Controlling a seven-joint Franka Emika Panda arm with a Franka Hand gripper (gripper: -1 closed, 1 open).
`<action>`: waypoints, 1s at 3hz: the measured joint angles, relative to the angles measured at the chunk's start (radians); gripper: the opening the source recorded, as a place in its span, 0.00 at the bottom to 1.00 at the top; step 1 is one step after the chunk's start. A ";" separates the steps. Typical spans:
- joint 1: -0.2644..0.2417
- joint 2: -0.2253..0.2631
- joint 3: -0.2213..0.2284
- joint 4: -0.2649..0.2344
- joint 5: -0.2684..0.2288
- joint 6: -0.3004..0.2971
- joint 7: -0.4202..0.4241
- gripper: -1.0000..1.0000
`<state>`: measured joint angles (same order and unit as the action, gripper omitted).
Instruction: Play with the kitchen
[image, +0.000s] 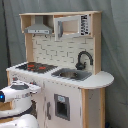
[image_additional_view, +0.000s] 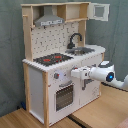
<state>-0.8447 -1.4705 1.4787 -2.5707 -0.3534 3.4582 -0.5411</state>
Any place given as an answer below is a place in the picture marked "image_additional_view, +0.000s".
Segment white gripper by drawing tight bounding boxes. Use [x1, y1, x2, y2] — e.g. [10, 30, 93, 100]
[71, 68, 89, 80]

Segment wooden toy kitchen unit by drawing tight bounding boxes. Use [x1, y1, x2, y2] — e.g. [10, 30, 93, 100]
[22, 2, 105, 127]

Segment grey toy range hood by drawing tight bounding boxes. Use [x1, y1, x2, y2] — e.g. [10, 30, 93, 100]
[35, 5, 64, 27]

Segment red left oven knob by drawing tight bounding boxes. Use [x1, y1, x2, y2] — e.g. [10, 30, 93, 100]
[54, 73, 60, 79]

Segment white cabinet door with dispenser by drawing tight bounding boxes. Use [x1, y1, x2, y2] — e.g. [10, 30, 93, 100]
[79, 54, 103, 104]

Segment white toy oven door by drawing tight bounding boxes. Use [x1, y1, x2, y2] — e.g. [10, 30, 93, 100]
[49, 78, 80, 125]

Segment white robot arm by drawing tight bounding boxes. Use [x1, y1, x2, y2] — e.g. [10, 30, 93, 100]
[71, 61, 128, 91]

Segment black toy stovetop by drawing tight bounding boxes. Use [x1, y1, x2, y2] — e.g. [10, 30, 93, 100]
[34, 53, 70, 66]

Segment black toy faucet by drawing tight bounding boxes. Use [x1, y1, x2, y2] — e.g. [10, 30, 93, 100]
[67, 32, 83, 50]

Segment metal toy sink basin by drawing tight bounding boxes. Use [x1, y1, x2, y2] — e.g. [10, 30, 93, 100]
[66, 47, 94, 56]

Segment white toy microwave door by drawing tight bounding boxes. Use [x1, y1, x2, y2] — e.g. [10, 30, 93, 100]
[87, 3, 110, 21]

